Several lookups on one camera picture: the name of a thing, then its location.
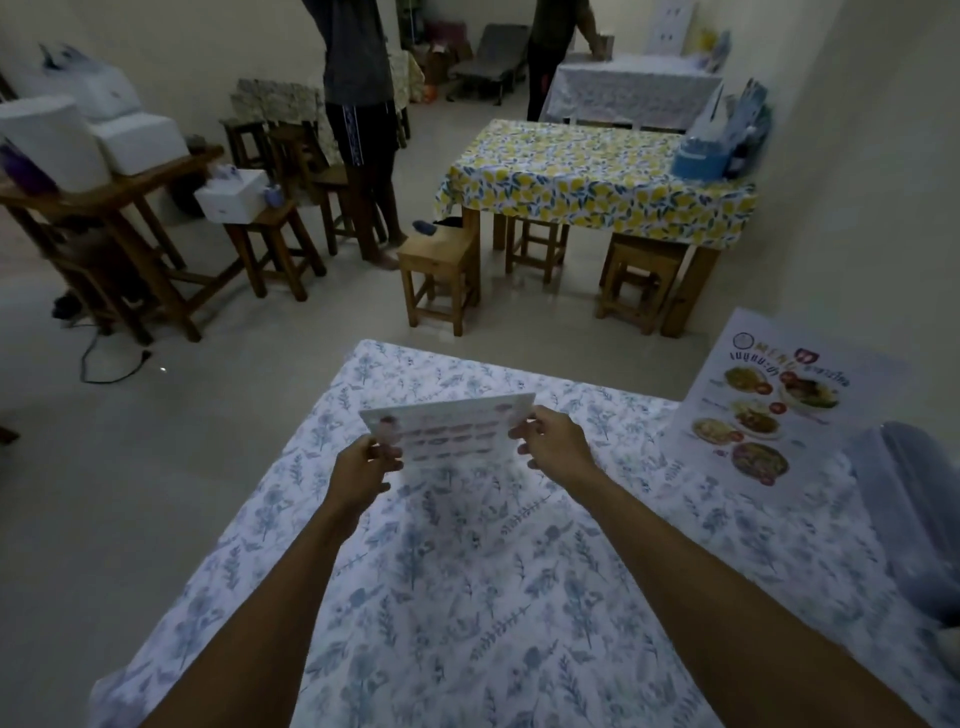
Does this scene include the translucent plastic container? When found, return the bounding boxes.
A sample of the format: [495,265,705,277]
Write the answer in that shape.
[841,420,960,630]

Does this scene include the white plastic bag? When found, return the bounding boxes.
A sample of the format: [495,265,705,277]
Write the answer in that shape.
[13,43,144,126]

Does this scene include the white laminated menu card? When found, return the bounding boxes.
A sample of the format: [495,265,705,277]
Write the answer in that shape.
[357,392,539,472]

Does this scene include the small white foam box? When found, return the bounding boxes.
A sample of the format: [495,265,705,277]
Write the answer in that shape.
[194,168,272,225]

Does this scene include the flat white foam box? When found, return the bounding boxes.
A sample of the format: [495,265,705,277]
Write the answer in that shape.
[89,112,191,178]

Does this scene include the light wooden stool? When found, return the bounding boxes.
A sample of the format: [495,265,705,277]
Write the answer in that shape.
[504,214,572,285]
[595,234,689,336]
[396,224,482,338]

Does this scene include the person's right hand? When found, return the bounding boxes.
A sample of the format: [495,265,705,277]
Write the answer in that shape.
[507,405,599,498]

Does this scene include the blue tissue box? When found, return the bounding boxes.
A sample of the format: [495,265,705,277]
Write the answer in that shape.
[672,136,734,182]

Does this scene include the yellow lemon print tablecloth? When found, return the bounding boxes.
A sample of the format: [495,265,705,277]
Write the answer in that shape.
[434,117,758,249]

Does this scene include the white patterned tablecloth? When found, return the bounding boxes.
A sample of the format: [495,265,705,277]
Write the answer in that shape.
[538,53,726,126]

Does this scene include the leaf patterned tablecloth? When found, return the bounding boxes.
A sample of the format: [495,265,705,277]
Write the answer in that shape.
[228,77,340,169]

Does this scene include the white standing sign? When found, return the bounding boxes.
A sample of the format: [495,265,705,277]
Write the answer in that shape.
[646,0,699,57]

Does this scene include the person's right forearm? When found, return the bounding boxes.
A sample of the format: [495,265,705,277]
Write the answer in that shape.
[556,463,935,728]

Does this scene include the person's left hand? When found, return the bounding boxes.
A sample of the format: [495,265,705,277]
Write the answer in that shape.
[327,433,407,528]

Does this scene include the dark wooden side table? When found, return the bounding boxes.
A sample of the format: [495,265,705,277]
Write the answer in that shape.
[0,144,227,347]

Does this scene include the blue floral white tablecloth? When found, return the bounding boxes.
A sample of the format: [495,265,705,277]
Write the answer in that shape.
[88,339,960,728]

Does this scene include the large white foam box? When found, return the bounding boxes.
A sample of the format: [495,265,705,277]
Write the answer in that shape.
[0,96,111,193]

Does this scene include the black power cable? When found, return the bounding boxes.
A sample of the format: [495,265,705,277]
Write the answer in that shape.
[51,294,156,386]

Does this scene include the grey folding chair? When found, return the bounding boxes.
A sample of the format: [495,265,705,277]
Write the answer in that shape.
[447,23,531,104]

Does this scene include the person's left forearm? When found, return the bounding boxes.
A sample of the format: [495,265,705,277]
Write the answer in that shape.
[139,501,363,728]

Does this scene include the standing menu holder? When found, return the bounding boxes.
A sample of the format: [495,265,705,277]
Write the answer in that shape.
[718,77,774,180]

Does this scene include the dark wooden stool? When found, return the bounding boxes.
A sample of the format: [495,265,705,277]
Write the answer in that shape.
[310,163,385,263]
[267,122,333,198]
[224,198,328,303]
[219,116,273,175]

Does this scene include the food picture menu poster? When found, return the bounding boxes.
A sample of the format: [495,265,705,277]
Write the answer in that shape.
[666,306,913,490]

